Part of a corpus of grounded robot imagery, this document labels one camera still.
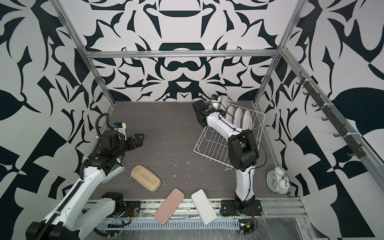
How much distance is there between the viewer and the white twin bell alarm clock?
72 centimetres

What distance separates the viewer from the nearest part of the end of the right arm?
2.25 feet

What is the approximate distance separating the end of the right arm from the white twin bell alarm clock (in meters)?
0.44
